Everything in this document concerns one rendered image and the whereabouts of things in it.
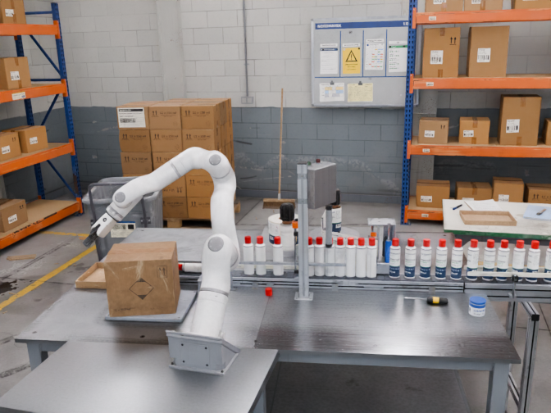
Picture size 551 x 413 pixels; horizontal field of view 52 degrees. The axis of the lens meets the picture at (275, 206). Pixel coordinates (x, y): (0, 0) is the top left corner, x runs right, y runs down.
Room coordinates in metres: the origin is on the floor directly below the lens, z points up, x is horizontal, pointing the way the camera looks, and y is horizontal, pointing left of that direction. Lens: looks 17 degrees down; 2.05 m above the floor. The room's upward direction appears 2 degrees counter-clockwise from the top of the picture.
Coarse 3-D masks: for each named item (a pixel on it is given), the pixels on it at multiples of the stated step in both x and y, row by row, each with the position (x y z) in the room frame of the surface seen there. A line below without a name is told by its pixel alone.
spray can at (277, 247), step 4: (276, 236) 2.71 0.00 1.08; (276, 240) 2.68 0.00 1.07; (280, 240) 2.69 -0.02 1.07; (276, 244) 2.68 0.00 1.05; (280, 244) 2.69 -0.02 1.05; (276, 248) 2.67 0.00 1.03; (280, 248) 2.68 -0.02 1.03; (276, 252) 2.67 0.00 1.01; (280, 252) 2.68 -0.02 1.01; (276, 256) 2.67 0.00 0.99; (280, 256) 2.67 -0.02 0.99; (276, 260) 2.67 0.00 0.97; (280, 260) 2.67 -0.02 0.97; (276, 268) 2.67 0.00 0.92; (280, 268) 2.67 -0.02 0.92; (276, 272) 2.67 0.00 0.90; (280, 272) 2.67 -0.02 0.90
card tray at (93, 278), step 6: (96, 264) 2.96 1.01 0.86; (102, 264) 2.95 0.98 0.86; (90, 270) 2.88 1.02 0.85; (96, 270) 2.92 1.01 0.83; (102, 270) 2.92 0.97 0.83; (84, 276) 2.81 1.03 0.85; (90, 276) 2.84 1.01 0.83; (96, 276) 2.84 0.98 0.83; (102, 276) 2.84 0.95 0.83; (78, 282) 2.70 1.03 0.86; (84, 282) 2.70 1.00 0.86; (90, 282) 2.69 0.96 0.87; (96, 282) 2.69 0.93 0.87; (102, 282) 2.69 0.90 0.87; (102, 288) 2.69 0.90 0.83
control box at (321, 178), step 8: (312, 168) 2.52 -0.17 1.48; (320, 168) 2.53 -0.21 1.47; (328, 168) 2.57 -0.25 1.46; (312, 176) 2.50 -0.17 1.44; (320, 176) 2.52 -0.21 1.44; (328, 176) 2.57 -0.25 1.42; (312, 184) 2.50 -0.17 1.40; (320, 184) 2.52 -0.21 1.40; (328, 184) 2.57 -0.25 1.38; (312, 192) 2.50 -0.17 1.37; (320, 192) 2.52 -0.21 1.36; (328, 192) 2.57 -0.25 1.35; (312, 200) 2.50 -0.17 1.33; (320, 200) 2.52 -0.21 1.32; (328, 200) 2.57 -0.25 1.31; (312, 208) 2.50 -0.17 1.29
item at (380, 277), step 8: (184, 272) 2.76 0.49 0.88; (192, 272) 2.75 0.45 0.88; (232, 272) 2.74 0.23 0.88; (240, 272) 2.74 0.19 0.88; (272, 272) 2.72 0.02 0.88; (288, 272) 2.72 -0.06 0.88; (384, 280) 2.59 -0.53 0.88; (392, 280) 2.58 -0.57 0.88; (400, 280) 2.59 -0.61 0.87; (408, 280) 2.58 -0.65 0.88; (416, 280) 2.58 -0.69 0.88; (424, 280) 2.58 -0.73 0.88; (432, 280) 2.57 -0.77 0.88; (440, 280) 2.57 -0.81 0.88; (448, 280) 2.57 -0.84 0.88; (456, 280) 2.56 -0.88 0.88
